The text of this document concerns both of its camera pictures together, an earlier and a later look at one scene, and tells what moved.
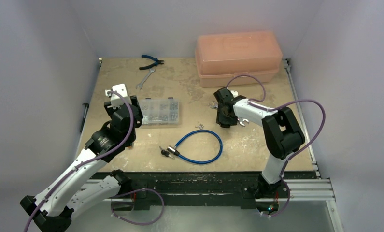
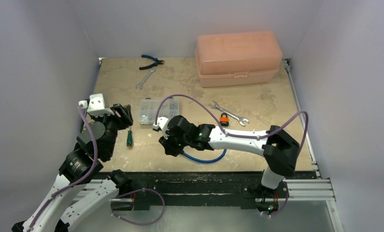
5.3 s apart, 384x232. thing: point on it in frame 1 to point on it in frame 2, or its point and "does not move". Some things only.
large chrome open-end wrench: [215, 106] does not move
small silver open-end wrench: [140, 85] does not move
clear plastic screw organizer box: [160, 111] does not move
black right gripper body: [223, 107] to [170, 140]
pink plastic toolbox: [219, 57] does not move
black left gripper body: [109, 108] to [116, 122]
